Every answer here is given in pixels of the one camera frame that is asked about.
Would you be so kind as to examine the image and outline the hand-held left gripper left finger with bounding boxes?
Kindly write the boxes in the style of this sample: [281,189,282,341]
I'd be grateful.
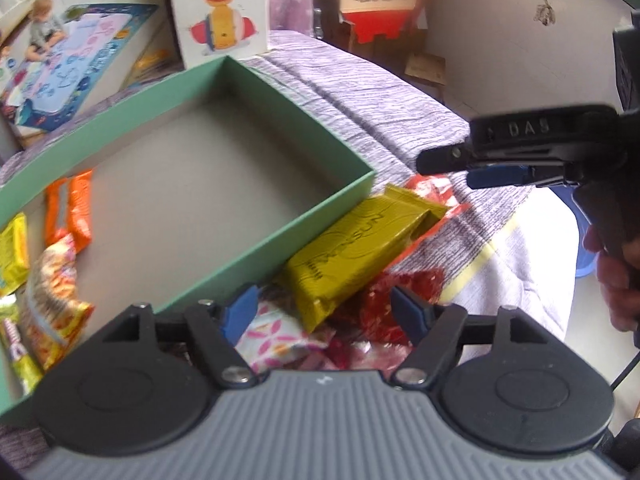
[102,282,261,389]

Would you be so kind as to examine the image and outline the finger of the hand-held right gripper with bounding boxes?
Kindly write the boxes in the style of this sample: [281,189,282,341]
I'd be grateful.
[416,142,476,175]
[467,162,569,191]

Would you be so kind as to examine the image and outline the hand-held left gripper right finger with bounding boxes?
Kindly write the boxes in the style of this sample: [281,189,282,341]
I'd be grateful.
[390,285,541,389]

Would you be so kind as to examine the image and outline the plain red snack packet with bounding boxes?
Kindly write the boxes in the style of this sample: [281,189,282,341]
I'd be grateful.
[325,267,446,356]

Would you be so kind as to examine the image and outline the pink snack packet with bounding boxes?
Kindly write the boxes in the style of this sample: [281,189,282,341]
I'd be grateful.
[235,297,341,376]

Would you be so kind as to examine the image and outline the large yellow snack packet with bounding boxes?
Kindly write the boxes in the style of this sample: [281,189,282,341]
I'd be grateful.
[282,184,449,333]

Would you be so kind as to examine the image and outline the green cardboard box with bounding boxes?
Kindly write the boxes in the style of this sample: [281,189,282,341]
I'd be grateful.
[0,55,377,428]

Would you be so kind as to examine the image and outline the yellow-red crinkly snack packet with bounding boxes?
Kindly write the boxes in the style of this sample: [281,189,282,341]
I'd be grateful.
[22,234,96,372]

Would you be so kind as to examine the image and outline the orange silver-striped snack packet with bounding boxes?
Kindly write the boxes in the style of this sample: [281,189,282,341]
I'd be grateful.
[44,170,95,253]

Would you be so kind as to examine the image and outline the small green foil packet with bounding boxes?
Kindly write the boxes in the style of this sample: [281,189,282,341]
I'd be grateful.
[0,295,45,396]

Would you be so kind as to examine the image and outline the yellow-green snack packet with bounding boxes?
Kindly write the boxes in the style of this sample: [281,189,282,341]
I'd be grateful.
[0,212,30,297]

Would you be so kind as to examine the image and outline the person's right hand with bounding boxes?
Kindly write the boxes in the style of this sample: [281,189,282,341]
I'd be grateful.
[584,224,640,333]

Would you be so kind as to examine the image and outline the wooden stool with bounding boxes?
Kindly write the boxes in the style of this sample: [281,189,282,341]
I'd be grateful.
[404,52,447,105]

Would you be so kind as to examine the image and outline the blue plastic bin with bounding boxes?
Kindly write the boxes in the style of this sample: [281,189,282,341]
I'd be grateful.
[574,245,599,279]

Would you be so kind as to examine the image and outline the duck toy box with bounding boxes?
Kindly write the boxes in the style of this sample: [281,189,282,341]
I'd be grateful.
[165,0,271,71]

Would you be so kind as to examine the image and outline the doodle mat toy box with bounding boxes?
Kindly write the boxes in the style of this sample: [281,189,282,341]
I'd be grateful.
[0,0,183,148]

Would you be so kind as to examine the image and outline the black cable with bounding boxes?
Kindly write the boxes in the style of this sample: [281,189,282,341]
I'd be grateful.
[610,332,640,392]

